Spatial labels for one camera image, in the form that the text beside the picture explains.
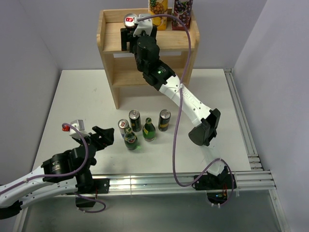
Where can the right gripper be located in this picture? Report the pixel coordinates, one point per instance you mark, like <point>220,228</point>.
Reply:
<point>126,36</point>

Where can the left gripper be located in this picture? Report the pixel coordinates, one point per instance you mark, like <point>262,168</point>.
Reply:
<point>106,134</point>

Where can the red bull can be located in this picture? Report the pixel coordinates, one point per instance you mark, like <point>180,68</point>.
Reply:
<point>129,20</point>
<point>122,125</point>

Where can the perrier lychee green bottle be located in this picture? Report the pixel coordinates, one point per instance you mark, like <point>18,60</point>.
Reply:
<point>130,139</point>

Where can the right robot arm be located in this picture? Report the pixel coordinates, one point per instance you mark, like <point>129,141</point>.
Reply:
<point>204,119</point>

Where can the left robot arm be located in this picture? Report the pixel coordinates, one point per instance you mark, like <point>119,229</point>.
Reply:
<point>64,173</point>

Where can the wooden two-tier shelf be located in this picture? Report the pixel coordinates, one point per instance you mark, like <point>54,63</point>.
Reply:
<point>122,72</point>

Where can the black yellow can left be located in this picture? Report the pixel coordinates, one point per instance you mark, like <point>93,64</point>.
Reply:
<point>134,116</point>

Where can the black yellow can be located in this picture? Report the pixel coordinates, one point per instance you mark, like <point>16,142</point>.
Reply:
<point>164,119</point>
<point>134,116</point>

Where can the green bottle yellow label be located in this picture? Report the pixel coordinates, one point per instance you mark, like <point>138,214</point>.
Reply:
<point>148,130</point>

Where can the grape juice carton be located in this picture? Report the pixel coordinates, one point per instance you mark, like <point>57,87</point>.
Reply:
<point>182,9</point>

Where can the black yellow can right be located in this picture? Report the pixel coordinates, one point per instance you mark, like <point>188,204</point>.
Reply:
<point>164,119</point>

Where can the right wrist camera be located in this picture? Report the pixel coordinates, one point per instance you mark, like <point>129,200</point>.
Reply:
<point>143,26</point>

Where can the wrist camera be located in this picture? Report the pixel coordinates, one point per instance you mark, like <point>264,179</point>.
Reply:
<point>143,26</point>
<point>76,129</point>

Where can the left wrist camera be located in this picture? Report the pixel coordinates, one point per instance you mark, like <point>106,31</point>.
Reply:
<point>76,129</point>

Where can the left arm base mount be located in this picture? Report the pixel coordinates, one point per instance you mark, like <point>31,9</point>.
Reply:
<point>85,201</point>

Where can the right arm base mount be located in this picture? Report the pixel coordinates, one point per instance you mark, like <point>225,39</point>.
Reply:
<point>216,187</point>

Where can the aluminium rail frame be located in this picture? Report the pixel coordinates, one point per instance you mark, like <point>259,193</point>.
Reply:
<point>150,187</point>

